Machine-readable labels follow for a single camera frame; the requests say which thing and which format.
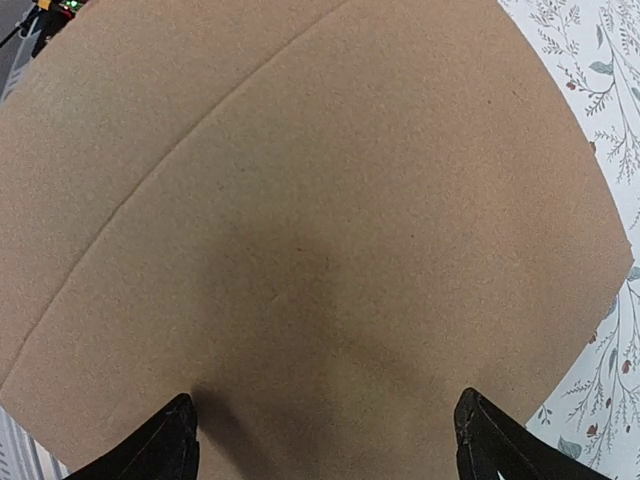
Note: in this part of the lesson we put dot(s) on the floral patterned table mat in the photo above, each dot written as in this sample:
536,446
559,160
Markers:
591,50

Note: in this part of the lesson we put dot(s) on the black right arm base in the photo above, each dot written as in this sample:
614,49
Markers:
46,18

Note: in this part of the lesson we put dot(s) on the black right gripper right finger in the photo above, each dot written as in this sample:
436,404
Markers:
492,445

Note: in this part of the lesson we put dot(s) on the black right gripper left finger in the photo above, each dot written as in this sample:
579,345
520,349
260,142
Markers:
165,447

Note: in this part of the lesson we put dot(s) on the brown cardboard box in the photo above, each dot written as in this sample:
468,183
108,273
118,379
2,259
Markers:
323,219

